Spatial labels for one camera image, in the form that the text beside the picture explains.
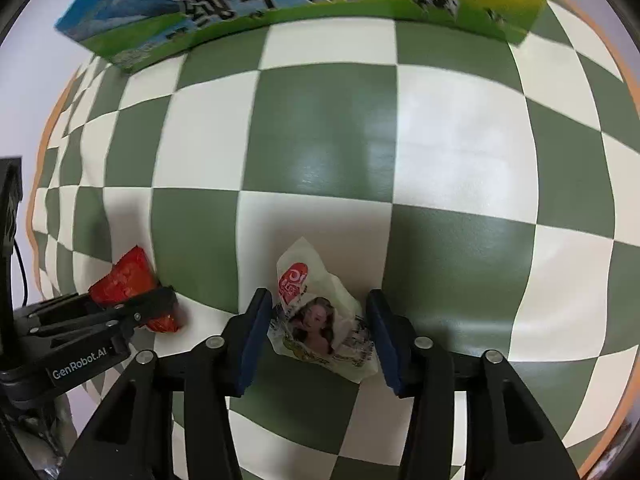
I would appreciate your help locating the white portrait print snack packet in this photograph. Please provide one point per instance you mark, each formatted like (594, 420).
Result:
(320, 320)

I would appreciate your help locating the bright red snack packet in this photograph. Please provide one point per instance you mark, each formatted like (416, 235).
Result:
(125, 275)

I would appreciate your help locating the blue green cardboard box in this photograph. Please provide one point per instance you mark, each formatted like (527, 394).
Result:
(400, 10)

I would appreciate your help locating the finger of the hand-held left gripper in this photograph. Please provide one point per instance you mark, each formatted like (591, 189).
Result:
(145, 307)
(60, 307)

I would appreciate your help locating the green white checkered mat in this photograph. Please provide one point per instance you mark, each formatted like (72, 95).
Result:
(325, 135)

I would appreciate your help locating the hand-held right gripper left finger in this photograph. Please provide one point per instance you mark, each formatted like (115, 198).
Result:
(255, 345)

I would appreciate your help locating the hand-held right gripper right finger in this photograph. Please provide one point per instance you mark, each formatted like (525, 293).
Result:
(387, 345)

